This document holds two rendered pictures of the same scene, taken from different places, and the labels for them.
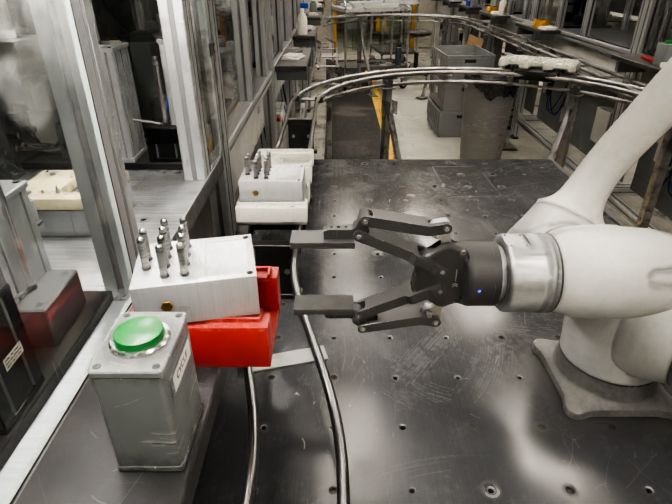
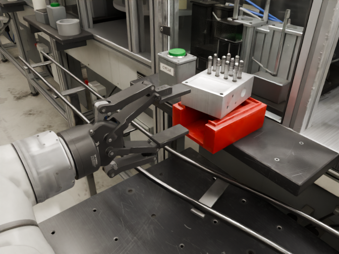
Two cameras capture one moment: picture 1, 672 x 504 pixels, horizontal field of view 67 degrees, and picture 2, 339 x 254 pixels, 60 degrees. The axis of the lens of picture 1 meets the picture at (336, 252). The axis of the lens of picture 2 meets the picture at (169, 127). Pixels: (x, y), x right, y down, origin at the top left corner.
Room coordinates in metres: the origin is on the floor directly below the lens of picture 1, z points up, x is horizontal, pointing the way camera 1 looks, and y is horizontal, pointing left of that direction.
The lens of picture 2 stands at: (0.85, -0.27, 1.26)
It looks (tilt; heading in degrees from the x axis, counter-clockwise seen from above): 33 degrees down; 141
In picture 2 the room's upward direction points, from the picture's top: straight up
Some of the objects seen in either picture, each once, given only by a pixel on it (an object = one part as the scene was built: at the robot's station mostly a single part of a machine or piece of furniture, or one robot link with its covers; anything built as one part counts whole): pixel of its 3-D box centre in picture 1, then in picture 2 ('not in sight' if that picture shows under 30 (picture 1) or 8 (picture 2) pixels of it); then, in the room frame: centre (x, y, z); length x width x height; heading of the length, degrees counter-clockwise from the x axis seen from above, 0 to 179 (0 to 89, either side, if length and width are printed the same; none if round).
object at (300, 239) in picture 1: (322, 239); (170, 92); (0.49, 0.01, 1.04); 0.07 x 0.03 x 0.01; 90
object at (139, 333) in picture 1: (140, 338); (176, 54); (0.33, 0.16, 1.03); 0.04 x 0.04 x 0.02
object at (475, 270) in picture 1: (454, 272); (94, 145); (0.49, -0.13, 0.99); 0.09 x 0.07 x 0.08; 90
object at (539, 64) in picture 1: (538, 68); not in sight; (2.69, -1.02, 0.84); 0.37 x 0.14 x 0.10; 58
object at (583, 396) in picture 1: (599, 358); not in sight; (0.67, -0.45, 0.71); 0.22 x 0.18 x 0.06; 0
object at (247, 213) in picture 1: (280, 191); not in sight; (1.10, 0.13, 0.84); 0.36 x 0.14 x 0.10; 0
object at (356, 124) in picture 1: (355, 103); not in sight; (5.48, -0.20, 0.01); 5.85 x 0.59 x 0.01; 0
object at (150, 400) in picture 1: (142, 388); (179, 75); (0.33, 0.17, 0.97); 0.08 x 0.08 x 0.12; 0
